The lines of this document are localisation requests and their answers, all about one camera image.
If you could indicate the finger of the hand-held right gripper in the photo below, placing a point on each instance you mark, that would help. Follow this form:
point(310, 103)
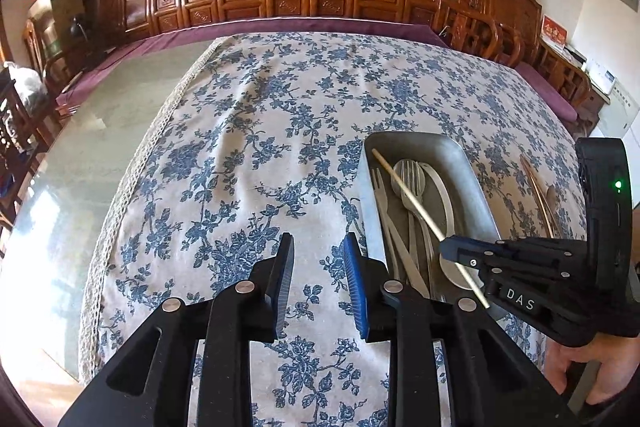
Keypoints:
point(487, 279)
point(500, 249)

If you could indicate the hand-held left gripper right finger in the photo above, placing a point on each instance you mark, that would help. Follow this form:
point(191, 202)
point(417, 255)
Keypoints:
point(356, 287)

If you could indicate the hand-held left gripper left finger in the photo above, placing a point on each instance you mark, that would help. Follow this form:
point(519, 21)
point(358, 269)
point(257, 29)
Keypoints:
point(280, 287)

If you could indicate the large metal spoon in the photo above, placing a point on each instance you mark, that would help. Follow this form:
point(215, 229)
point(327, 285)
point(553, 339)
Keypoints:
point(442, 207)

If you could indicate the rectangular metal tray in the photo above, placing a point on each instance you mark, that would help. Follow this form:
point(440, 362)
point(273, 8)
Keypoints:
point(367, 207)

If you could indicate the light wooden chopstick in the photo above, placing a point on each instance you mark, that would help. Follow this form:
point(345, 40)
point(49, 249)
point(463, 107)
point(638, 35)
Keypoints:
point(410, 197)

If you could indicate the person's right hand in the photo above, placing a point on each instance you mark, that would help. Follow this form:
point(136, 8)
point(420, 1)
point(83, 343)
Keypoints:
point(615, 367)

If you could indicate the brown chopstick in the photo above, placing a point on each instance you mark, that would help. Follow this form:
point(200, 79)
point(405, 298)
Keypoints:
point(537, 197)

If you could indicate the small metal spoon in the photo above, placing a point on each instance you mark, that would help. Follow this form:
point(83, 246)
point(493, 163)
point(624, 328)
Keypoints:
point(551, 199)

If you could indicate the wooden side table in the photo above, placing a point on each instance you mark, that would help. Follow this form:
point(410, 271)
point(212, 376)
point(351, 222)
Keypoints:
point(592, 104)

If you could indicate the blue floral tablecloth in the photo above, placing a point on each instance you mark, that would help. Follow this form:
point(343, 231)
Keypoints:
point(250, 132)

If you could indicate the square purple armchair cushion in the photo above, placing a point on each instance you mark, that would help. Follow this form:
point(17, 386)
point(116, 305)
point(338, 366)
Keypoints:
point(550, 94)

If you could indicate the white desk device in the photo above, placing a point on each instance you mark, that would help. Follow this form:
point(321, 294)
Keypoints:
point(602, 77)

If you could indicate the grey small box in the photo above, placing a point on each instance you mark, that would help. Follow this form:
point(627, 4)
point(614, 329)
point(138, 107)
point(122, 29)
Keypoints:
point(576, 56)

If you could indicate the wooden dining chair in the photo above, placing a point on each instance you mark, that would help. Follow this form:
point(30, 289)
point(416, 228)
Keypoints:
point(20, 117)
point(10, 187)

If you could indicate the wooden chair with armrests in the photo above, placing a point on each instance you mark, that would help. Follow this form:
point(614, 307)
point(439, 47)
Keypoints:
point(50, 52)

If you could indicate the clear plastic bag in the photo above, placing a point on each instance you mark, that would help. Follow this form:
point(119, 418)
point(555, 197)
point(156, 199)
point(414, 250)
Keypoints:
point(22, 82)

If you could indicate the dark cabinet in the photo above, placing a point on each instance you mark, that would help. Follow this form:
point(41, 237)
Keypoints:
point(75, 17)

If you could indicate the white wall electrical cabinet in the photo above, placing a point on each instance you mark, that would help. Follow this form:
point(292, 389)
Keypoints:
point(622, 107)

